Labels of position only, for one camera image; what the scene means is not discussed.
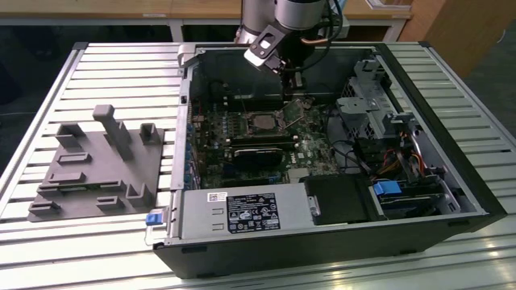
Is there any metal socket cover frame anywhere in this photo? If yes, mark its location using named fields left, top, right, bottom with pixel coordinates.
left=280, top=97, right=314, bottom=127

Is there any black hard disk drive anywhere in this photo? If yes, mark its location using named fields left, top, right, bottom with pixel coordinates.
left=378, top=193, right=448, bottom=217

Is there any CPU socket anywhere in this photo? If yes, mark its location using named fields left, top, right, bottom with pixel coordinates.
left=240, top=111, right=290, bottom=136

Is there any wooden desk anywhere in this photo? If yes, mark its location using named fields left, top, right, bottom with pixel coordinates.
left=0, top=0, right=414, bottom=43

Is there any grey parts rack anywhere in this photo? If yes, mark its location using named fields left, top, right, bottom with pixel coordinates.
left=25, top=104, right=166, bottom=224

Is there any wooden cabinet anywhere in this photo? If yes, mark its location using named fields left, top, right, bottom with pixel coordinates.
left=397, top=0, right=516, bottom=79

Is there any black graphics card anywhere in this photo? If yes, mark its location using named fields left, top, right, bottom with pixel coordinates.
left=232, top=146, right=285, bottom=167

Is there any silver chipset heatsink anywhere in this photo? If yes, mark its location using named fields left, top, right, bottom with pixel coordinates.
left=288, top=168, right=309, bottom=184

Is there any black PC case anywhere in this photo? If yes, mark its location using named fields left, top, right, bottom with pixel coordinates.
left=150, top=40, right=508, bottom=280

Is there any blue disk carrier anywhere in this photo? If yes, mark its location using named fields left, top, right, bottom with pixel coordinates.
left=372, top=180, right=402, bottom=196

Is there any RAM stick with label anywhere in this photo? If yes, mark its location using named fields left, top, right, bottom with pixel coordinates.
left=225, top=92, right=282, bottom=103

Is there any yellow orange wire bundle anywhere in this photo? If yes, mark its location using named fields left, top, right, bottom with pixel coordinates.
left=378, top=129, right=429, bottom=179

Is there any silver square CPU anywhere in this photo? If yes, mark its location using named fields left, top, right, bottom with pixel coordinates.
left=252, top=114, right=280, bottom=129

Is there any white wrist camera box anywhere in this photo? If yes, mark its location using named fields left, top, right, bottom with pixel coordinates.
left=244, top=24, right=286, bottom=69

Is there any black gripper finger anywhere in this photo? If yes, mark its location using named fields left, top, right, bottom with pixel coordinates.
left=280, top=71, right=309, bottom=101

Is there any green motherboard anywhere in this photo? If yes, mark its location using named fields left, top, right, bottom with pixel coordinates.
left=186, top=90, right=352, bottom=190

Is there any grey power supply unit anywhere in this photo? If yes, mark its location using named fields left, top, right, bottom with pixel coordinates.
left=176, top=182, right=318, bottom=241

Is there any metal wire locking lever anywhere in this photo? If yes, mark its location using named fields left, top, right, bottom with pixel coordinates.
left=236, top=88, right=248, bottom=115

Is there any metal drive cage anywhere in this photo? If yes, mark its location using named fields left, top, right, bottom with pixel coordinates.
left=333, top=59, right=420, bottom=140

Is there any black plastic fan shroud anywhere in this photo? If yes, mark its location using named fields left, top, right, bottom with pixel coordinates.
left=300, top=173, right=386, bottom=226

